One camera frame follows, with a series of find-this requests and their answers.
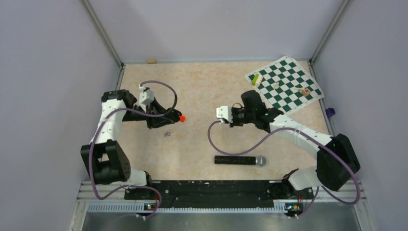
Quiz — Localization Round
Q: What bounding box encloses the purple small object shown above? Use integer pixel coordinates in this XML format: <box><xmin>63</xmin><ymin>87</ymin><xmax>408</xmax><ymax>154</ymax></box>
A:
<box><xmin>325</xmin><ymin>108</ymin><xmax>336</xmax><ymax>118</ymax></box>

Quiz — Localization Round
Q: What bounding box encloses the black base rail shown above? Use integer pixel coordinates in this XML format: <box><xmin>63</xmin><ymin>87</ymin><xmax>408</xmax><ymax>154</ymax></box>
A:
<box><xmin>124</xmin><ymin>180</ymin><xmax>313</xmax><ymax>209</ymax></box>

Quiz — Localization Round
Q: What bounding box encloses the black earbud charging case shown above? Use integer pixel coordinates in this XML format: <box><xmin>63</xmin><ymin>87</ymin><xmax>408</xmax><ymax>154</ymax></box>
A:
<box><xmin>167</xmin><ymin>109</ymin><xmax>183</xmax><ymax>124</ymax></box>

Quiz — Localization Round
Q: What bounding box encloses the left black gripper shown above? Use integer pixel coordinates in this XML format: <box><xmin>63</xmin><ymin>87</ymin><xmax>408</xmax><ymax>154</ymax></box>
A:
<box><xmin>122</xmin><ymin>96</ymin><xmax>175</xmax><ymax>128</ymax></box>

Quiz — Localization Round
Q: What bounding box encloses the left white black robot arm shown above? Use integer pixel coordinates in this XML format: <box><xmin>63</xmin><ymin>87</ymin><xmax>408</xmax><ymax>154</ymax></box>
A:
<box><xmin>80</xmin><ymin>89</ymin><xmax>183</xmax><ymax>199</ymax></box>

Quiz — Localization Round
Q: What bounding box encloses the black microphone silver head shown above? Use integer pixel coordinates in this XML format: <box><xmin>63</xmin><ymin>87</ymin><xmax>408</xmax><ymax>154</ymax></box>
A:
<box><xmin>214</xmin><ymin>155</ymin><xmax>267</xmax><ymax>167</ymax></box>

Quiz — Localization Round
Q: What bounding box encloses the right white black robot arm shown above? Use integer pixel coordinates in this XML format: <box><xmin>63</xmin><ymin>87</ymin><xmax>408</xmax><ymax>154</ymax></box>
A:
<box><xmin>217</xmin><ymin>90</ymin><xmax>360</xmax><ymax>198</ymax></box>

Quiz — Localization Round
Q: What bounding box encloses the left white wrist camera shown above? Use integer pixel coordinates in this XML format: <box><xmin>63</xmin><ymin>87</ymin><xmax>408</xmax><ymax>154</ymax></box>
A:
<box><xmin>139</xmin><ymin>85</ymin><xmax>155</xmax><ymax>113</ymax></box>

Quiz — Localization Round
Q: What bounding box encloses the wooden letter cube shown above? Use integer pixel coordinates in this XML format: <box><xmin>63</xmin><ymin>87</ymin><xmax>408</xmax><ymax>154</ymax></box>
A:
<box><xmin>302</xmin><ymin>89</ymin><xmax>311</xmax><ymax>97</ymax></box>

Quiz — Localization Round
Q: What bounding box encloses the green white chessboard mat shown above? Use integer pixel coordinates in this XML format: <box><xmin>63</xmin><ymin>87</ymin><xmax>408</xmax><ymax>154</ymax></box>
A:
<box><xmin>245</xmin><ymin>56</ymin><xmax>324</xmax><ymax>115</ymax></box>

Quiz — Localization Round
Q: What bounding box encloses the green white block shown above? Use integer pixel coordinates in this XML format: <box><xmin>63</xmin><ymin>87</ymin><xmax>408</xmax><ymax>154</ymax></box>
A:
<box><xmin>251</xmin><ymin>74</ymin><xmax>259</xmax><ymax>87</ymax></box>

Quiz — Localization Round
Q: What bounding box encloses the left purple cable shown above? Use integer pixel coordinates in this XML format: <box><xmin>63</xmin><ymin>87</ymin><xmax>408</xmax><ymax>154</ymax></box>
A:
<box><xmin>88</xmin><ymin>80</ymin><xmax>178</xmax><ymax>220</ymax></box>

